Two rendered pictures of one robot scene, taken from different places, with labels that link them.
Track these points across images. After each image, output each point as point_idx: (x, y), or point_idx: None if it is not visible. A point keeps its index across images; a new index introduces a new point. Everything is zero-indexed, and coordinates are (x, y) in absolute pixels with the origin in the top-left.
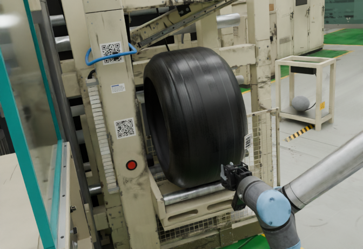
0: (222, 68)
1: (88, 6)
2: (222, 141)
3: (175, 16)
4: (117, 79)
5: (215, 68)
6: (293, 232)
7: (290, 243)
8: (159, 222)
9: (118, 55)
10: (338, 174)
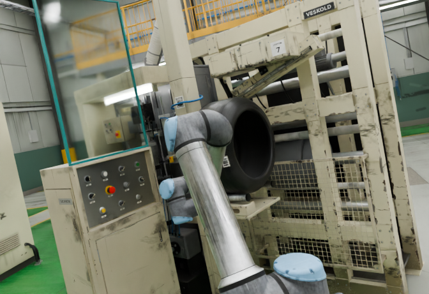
0: (219, 110)
1: (169, 78)
2: None
3: (258, 75)
4: None
5: (216, 110)
6: (176, 208)
7: (173, 213)
8: (262, 237)
9: (178, 103)
10: None
